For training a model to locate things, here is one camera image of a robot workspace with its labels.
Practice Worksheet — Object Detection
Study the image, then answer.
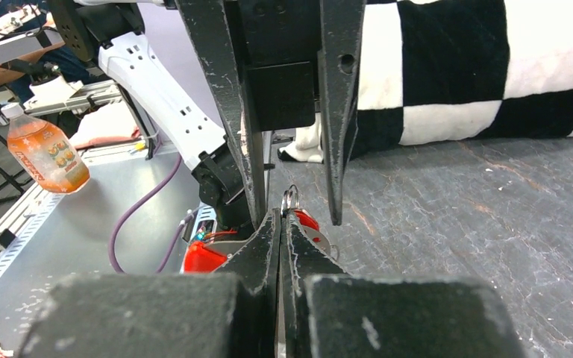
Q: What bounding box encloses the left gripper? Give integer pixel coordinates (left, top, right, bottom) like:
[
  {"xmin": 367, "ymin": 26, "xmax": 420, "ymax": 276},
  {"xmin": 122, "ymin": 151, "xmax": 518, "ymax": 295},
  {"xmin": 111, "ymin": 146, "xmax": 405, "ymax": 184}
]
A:
[{"xmin": 176, "ymin": 1, "xmax": 366, "ymax": 228}]

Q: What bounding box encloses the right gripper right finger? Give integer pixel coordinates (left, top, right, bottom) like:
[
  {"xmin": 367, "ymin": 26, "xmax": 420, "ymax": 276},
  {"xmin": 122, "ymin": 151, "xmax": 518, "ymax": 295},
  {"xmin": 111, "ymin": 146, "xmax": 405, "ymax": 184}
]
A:
[{"xmin": 281, "ymin": 211, "xmax": 525, "ymax": 357}]

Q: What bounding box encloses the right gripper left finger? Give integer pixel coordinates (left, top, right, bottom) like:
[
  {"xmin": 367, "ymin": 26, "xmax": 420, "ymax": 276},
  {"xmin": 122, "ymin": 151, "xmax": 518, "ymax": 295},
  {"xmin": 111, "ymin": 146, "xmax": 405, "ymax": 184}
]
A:
[{"xmin": 16, "ymin": 208, "xmax": 283, "ymax": 358}]

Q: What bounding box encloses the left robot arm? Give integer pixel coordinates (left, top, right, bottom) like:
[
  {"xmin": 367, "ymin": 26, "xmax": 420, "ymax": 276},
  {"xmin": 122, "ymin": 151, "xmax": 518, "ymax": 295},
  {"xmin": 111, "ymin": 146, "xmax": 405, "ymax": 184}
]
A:
[{"xmin": 48, "ymin": 1, "xmax": 366, "ymax": 228}]

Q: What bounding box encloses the black white checkered blanket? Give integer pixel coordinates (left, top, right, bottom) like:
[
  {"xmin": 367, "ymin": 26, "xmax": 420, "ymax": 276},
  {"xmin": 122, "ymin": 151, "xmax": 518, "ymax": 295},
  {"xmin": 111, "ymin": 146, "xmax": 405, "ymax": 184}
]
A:
[{"xmin": 277, "ymin": 0, "xmax": 573, "ymax": 164}]

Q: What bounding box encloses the orange drink bottle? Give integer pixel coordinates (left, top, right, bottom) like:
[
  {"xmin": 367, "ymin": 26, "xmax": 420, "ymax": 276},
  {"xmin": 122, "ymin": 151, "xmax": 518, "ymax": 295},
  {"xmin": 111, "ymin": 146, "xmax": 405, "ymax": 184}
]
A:
[{"xmin": 1, "ymin": 103, "xmax": 90, "ymax": 195}]

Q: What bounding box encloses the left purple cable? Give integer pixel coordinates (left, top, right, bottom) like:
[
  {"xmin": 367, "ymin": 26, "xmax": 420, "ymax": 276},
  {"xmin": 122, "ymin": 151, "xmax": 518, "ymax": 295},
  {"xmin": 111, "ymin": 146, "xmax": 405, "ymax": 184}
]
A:
[{"xmin": 107, "ymin": 154, "xmax": 204, "ymax": 275}]

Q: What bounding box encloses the white toothed cable duct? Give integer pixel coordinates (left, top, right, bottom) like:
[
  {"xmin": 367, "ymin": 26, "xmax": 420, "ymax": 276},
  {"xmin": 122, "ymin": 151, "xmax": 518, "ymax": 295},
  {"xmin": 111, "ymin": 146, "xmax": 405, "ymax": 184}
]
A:
[{"xmin": 0, "ymin": 195, "xmax": 63, "ymax": 278}]

